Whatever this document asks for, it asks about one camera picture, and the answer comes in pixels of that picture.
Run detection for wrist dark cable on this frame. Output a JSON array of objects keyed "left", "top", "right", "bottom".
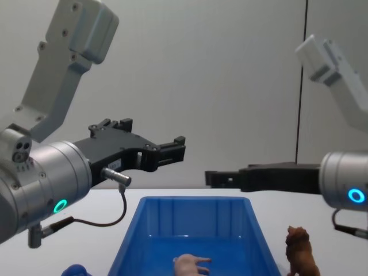
[
  {"left": 332, "top": 208, "right": 368, "bottom": 238},
  {"left": 28, "top": 167, "right": 132, "bottom": 248}
]

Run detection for right wrist dark cable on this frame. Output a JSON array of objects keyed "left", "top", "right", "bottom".
[{"left": 332, "top": 208, "right": 368, "bottom": 238}]

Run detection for blue plastic bin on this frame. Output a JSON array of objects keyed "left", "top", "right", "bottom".
[{"left": 106, "top": 196, "right": 283, "bottom": 276}]

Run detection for blue toy animal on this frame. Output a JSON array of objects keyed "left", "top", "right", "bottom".
[{"left": 62, "top": 263, "right": 87, "bottom": 276}]

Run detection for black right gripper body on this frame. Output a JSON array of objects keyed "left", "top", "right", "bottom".
[{"left": 237, "top": 162, "right": 323, "bottom": 194}]

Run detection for brown toy lion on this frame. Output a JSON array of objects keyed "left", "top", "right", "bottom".
[{"left": 285, "top": 225, "right": 320, "bottom": 276}]

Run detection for pink toy pig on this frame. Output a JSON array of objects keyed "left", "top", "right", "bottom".
[{"left": 172, "top": 253, "right": 213, "bottom": 276}]

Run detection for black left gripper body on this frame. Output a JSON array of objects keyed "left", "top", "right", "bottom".
[{"left": 73, "top": 132, "right": 154, "bottom": 185}]

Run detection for left wrist dark cable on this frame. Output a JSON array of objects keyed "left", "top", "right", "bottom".
[{"left": 28, "top": 167, "right": 132, "bottom": 248}]

